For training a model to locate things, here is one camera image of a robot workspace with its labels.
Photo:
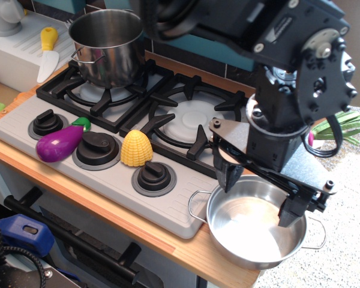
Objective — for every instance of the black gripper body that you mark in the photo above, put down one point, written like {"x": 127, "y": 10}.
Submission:
{"x": 275, "y": 154}

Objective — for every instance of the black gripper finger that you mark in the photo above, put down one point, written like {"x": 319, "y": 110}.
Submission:
{"x": 228, "y": 170}
{"x": 291, "y": 211}

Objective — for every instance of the small steel pan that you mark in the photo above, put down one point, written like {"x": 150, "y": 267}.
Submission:
{"x": 244, "y": 225}

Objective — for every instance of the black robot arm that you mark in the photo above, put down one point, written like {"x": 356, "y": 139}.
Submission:
{"x": 303, "y": 81}

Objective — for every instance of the grey toy stove top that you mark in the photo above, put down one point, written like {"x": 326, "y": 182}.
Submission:
{"x": 179, "y": 211}

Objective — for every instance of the black right stove knob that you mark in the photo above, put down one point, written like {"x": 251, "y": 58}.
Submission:
{"x": 154, "y": 179}

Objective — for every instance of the black stove knob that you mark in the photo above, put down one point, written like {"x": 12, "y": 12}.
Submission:
{"x": 154, "y": 179}
{"x": 46, "y": 123}
{"x": 97, "y": 151}

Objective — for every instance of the black middle stove knob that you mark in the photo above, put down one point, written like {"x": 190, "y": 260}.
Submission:
{"x": 97, "y": 151}

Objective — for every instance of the tall steel pot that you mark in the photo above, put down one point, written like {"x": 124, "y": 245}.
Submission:
{"x": 109, "y": 49}

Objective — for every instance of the black left stove knob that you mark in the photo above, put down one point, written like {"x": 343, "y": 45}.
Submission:
{"x": 46, "y": 123}

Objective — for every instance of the black right burner grate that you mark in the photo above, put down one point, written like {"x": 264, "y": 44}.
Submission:
{"x": 176, "y": 116}

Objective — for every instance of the black burner grate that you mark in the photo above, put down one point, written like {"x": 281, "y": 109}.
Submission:
{"x": 106, "y": 108}
{"x": 176, "y": 116}

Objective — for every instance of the yellow toy corn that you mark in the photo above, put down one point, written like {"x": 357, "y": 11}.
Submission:
{"x": 136, "y": 149}

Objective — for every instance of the cardboard panel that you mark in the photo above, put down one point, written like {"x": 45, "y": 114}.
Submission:
{"x": 352, "y": 16}

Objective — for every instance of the purple toy eggplant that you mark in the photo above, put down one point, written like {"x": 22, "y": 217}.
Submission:
{"x": 58, "y": 145}

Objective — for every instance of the black left burner grate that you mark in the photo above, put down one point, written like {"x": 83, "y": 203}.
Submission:
{"x": 106, "y": 108}

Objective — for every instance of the blue clamp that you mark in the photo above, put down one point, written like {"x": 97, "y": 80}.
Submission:
{"x": 23, "y": 232}

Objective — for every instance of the white toy sink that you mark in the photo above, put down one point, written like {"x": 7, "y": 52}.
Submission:
{"x": 20, "y": 54}

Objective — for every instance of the grey toy faucet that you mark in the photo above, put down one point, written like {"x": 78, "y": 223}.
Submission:
{"x": 11, "y": 14}

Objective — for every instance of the black oven door handle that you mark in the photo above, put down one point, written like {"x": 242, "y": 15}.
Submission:
{"x": 121, "y": 267}

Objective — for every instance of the yellow handled toy knife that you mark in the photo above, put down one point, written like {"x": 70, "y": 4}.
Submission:
{"x": 50, "y": 58}

